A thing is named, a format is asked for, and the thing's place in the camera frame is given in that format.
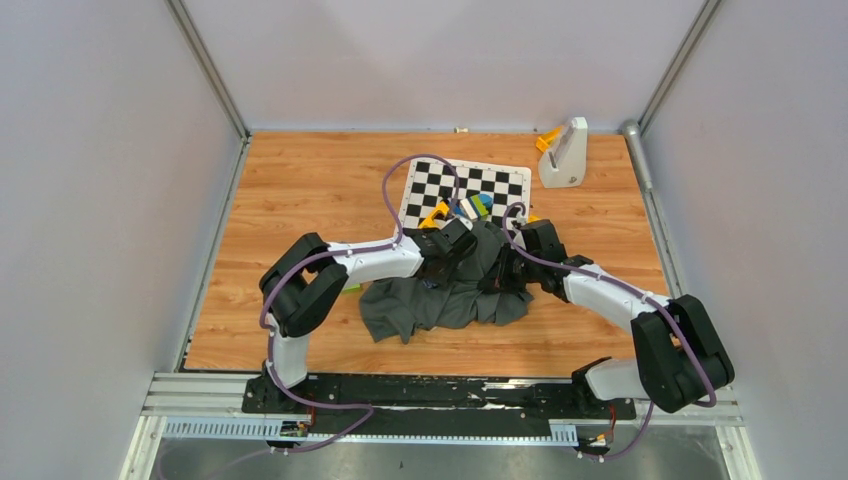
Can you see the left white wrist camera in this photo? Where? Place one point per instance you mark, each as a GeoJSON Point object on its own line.
{"type": "Point", "coordinates": [468, 224]}

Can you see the yellow triangle block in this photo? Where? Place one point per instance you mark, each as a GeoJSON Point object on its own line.
{"type": "Point", "coordinates": [438, 214]}

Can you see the aluminium frame rail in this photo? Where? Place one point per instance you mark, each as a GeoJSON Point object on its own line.
{"type": "Point", "coordinates": [208, 406]}

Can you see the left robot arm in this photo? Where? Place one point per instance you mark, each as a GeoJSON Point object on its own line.
{"type": "Point", "coordinates": [301, 288]}

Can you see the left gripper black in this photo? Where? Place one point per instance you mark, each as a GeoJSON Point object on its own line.
{"type": "Point", "coordinates": [441, 279]}

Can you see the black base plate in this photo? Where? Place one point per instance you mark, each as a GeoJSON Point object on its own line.
{"type": "Point", "coordinates": [433, 406]}

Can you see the black white checkerboard mat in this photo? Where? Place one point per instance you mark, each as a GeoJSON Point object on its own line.
{"type": "Point", "coordinates": [430, 183]}

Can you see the white wedge stand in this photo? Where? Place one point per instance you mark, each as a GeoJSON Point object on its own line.
{"type": "Point", "coordinates": [564, 164]}

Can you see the grey t-shirt garment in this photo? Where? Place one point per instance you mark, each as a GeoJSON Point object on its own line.
{"type": "Point", "coordinates": [400, 307]}

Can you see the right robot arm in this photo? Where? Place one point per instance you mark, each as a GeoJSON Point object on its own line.
{"type": "Point", "coordinates": [679, 358]}

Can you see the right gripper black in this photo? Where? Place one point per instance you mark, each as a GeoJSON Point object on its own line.
{"type": "Point", "coordinates": [498, 280]}

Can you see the colourful stacked block tower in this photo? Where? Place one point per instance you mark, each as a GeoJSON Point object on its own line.
{"type": "Point", "coordinates": [475, 207]}

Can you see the orange clip behind stand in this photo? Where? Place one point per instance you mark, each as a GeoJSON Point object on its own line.
{"type": "Point", "coordinates": [544, 141]}

